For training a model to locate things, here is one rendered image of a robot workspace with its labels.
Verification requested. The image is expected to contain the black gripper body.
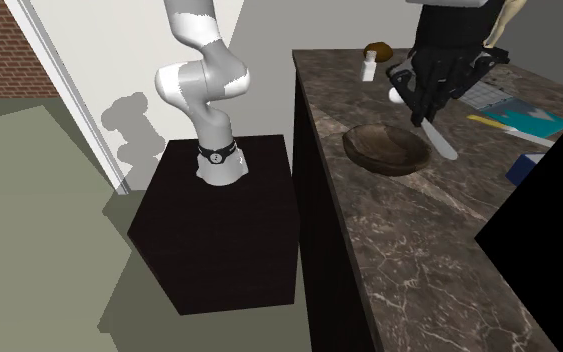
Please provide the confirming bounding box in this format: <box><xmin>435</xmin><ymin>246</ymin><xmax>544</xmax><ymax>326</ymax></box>
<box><xmin>409</xmin><ymin>0</ymin><xmax>505</xmax><ymax>74</ymax></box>

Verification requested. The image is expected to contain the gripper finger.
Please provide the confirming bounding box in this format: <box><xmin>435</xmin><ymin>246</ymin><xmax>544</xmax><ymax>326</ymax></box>
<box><xmin>386</xmin><ymin>55</ymin><xmax>447</xmax><ymax>129</ymax></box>
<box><xmin>444</xmin><ymin>46</ymin><xmax>511</xmax><ymax>109</ymax></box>

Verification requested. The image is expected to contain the grey grid mat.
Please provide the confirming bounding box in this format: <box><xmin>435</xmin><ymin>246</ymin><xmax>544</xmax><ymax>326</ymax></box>
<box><xmin>458</xmin><ymin>79</ymin><xmax>514</xmax><ymax>111</ymax></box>

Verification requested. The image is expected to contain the white table knife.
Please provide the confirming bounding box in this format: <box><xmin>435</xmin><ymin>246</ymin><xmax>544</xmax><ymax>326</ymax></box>
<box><xmin>388</xmin><ymin>87</ymin><xmax>459</xmax><ymax>162</ymax></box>

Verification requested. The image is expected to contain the small white bottle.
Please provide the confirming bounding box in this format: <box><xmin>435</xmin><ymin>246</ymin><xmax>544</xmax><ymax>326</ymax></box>
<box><xmin>359</xmin><ymin>50</ymin><xmax>378</xmax><ymax>83</ymax></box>

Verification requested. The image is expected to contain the brown round fruit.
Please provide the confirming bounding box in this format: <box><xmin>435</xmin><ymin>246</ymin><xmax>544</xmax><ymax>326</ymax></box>
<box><xmin>363</xmin><ymin>41</ymin><xmax>393</xmax><ymax>64</ymax></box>

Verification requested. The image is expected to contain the brown wooden bowl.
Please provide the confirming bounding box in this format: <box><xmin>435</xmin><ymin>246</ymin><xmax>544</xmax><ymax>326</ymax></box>
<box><xmin>342</xmin><ymin>123</ymin><xmax>433</xmax><ymax>177</ymax></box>

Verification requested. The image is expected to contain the teal book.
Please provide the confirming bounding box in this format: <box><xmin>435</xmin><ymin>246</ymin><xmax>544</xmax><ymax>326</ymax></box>
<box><xmin>480</xmin><ymin>97</ymin><xmax>563</xmax><ymax>141</ymax></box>

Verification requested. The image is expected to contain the blue box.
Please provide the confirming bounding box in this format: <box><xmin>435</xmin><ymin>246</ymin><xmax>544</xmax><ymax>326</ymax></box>
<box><xmin>504</xmin><ymin>152</ymin><xmax>547</xmax><ymax>188</ymax></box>

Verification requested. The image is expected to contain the black robot stand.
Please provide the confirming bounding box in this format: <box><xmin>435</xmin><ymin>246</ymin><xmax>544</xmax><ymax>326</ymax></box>
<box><xmin>127</xmin><ymin>134</ymin><xmax>302</xmax><ymax>317</ymax></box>

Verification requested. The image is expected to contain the yellow-handled knife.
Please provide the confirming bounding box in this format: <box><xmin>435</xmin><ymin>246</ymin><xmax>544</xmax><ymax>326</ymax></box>
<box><xmin>466</xmin><ymin>114</ymin><xmax>556</xmax><ymax>149</ymax></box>

